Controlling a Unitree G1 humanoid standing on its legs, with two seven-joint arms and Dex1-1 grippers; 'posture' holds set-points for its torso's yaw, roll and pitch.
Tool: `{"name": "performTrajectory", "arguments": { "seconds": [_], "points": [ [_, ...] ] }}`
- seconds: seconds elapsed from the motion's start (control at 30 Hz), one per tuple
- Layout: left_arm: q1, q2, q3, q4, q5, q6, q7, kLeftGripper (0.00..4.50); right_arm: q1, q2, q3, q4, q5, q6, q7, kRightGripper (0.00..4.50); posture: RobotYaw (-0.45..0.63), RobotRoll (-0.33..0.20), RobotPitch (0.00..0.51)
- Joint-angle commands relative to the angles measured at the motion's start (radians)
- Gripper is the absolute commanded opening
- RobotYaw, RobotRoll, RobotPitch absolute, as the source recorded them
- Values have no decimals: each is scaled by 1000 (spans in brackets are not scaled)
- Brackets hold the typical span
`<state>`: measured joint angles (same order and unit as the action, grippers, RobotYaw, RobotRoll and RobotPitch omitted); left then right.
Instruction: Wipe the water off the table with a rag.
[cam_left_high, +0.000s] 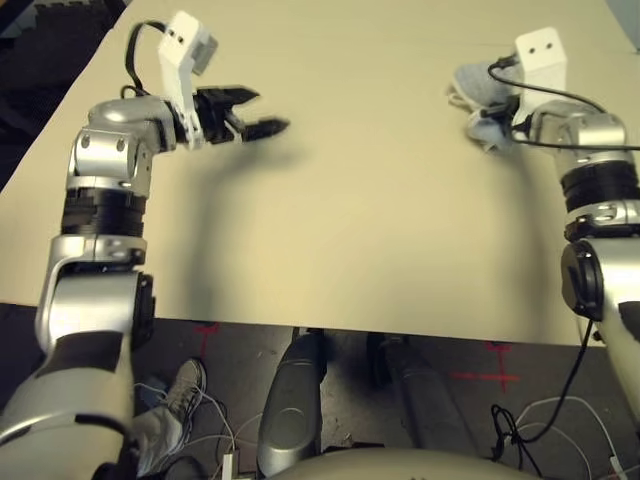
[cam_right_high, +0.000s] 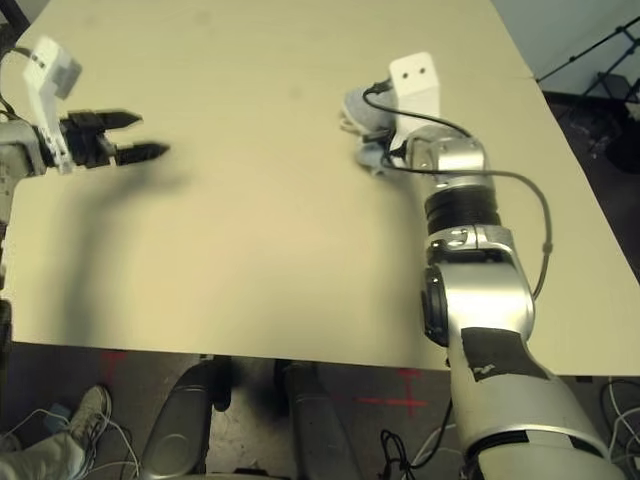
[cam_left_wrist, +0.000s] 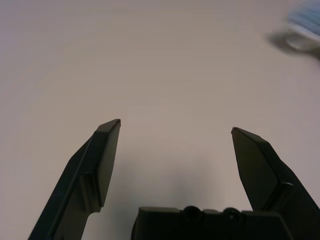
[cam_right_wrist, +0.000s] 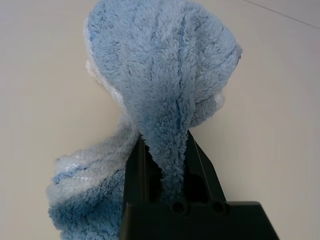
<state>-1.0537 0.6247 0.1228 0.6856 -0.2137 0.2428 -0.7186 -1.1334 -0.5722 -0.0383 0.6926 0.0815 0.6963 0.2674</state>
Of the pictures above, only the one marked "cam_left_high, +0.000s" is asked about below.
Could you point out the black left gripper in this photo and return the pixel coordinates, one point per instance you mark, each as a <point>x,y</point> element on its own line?
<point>215,117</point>

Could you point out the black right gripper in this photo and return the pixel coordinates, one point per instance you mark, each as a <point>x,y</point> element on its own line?
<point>509,112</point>

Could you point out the light blue terry rag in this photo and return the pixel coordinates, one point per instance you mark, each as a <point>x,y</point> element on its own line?
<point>475,85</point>

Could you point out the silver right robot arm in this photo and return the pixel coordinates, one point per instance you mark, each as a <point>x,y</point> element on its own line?
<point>600,200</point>

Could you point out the black foam puzzle mat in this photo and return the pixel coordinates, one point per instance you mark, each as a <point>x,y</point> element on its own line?
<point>40,60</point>

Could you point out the grey sneaker of bystander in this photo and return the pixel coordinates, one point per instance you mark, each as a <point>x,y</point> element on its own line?
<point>187,390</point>

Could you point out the grey right robot leg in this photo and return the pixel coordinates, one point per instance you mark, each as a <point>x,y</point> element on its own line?
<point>425,400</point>

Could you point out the grey robot leg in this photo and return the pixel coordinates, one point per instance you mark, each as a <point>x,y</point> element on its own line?
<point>425,400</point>
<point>292,410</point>

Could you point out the grey left robot leg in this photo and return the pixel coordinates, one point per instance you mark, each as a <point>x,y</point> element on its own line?
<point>292,410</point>

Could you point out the grey trouser leg of bystander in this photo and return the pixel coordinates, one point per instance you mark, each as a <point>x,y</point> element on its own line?
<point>157,440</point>

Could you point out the white power adapter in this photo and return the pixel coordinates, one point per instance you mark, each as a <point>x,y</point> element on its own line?
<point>229,467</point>

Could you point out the beige robot torso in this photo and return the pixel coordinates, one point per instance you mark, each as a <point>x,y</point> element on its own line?
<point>410,467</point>

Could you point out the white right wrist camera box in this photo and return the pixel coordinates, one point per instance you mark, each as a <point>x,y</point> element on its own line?
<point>542,55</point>

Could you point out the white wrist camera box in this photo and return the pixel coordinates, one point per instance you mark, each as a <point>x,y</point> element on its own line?
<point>542,55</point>
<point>180,55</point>

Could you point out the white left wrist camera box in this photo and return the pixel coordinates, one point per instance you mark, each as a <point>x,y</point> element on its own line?
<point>180,55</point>

